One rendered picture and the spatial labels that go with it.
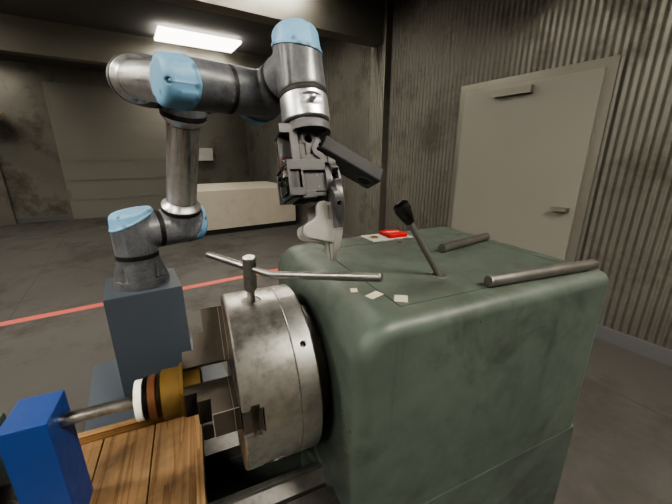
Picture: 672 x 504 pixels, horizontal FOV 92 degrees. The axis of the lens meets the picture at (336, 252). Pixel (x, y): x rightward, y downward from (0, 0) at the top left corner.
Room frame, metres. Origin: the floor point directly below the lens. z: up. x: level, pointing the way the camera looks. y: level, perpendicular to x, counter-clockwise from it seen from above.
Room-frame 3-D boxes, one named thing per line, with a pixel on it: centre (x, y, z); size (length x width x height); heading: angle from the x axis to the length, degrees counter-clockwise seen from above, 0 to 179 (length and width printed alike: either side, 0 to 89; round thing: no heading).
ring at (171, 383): (0.48, 0.29, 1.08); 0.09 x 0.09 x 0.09; 24
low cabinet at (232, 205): (7.16, 2.28, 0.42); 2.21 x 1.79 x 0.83; 123
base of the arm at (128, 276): (0.95, 0.61, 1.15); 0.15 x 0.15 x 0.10
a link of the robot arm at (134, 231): (0.95, 0.60, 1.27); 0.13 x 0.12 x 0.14; 134
